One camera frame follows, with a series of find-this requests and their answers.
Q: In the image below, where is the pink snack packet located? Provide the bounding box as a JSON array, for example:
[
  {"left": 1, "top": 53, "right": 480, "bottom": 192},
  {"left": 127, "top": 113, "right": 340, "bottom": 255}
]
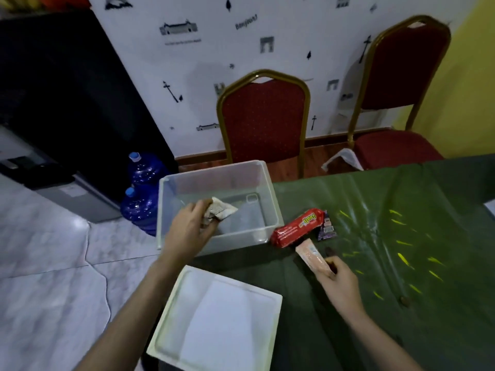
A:
[{"left": 295, "top": 238, "right": 336, "bottom": 279}]

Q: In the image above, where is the clear plastic storage box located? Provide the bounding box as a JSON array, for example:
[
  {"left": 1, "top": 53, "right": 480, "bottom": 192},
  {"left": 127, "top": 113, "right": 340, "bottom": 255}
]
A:
[{"left": 156, "top": 160, "right": 285, "bottom": 256}]

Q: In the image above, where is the black cabinet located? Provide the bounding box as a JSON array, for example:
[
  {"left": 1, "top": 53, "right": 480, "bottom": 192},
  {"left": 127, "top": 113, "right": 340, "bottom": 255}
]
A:
[{"left": 0, "top": 7, "right": 179, "bottom": 205}]

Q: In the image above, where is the person's left forearm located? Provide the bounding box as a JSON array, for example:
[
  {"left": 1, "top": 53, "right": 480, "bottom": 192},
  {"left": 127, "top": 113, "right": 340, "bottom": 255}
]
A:
[{"left": 73, "top": 250, "right": 186, "bottom": 371}]

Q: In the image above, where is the person's right forearm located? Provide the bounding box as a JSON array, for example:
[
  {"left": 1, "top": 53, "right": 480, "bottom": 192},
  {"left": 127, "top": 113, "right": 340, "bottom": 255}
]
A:
[{"left": 344, "top": 305, "right": 424, "bottom": 371}]

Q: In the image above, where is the pale grey snack packet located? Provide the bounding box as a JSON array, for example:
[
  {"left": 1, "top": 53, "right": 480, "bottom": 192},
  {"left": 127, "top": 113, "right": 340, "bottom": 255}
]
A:
[{"left": 201, "top": 196, "right": 239, "bottom": 223}]

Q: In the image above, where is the white storage box lid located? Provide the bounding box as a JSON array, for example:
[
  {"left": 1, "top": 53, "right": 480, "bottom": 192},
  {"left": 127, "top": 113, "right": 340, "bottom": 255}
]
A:
[{"left": 146, "top": 265, "right": 284, "bottom": 371}]

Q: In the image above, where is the white plastic bag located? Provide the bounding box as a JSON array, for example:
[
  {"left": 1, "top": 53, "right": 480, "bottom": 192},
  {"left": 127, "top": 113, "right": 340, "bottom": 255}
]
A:
[{"left": 321, "top": 147, "right": 365, "bottom": 173}]

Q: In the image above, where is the person's left hand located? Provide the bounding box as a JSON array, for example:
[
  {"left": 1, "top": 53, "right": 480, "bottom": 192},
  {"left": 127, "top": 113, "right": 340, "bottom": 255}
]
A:
[{"left": 161, "top": 198, "right": 220, "bottom": 264}]

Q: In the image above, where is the blue water jug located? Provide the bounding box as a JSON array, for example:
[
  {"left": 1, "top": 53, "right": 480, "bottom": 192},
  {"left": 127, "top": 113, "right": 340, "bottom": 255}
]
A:
[
  {"left": 120, "top": 185, "right": 160, "bottom": 237},
  {"left": 127, "top": 151, "right": 171, "bottom": 190}
]

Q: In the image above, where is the red gold-framed chair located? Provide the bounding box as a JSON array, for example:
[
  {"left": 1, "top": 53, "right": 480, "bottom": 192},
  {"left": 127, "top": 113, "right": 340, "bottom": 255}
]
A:
[
  {"left": 346, "top": 15, "right": 452, "bottom": 171},
  {"left": 216, "top": 69, "right": 311, "bottom": 180}
]

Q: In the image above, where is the red snack packet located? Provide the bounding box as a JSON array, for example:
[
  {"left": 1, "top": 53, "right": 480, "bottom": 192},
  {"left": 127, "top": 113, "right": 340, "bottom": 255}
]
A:
[{"left": 269, "top": 208, "right": 325, "bottom": 248}]

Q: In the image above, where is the purple snack packet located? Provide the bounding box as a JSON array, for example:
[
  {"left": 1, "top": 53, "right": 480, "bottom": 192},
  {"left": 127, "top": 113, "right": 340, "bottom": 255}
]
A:
[{"left": 317, "top": 210, "right": 338, "bottom": 242}]

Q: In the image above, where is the grey water dispenser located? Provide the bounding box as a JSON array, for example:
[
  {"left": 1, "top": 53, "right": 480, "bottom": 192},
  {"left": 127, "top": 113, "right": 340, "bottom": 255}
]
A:
[{"left": 0, "top": 125, "right": 123, "bottom": 224}]

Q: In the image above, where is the person's right hand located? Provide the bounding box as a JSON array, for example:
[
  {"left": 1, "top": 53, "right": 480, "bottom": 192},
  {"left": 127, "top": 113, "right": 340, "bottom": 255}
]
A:
[{"left": 316, "top": 255, "right": 367, "bottom": 318}]

